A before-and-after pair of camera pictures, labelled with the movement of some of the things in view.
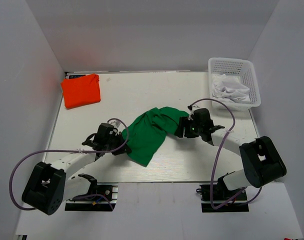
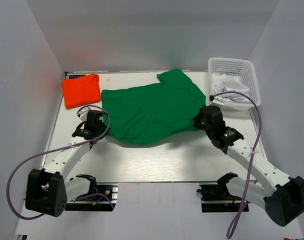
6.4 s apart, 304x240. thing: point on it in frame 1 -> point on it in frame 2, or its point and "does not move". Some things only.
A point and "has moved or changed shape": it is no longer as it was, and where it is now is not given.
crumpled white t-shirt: (226, 87) does not move
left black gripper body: (108, 142) -> (101, 129)
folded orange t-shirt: (81, 90) does not move
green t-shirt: (145, 135) has moved or changed shape
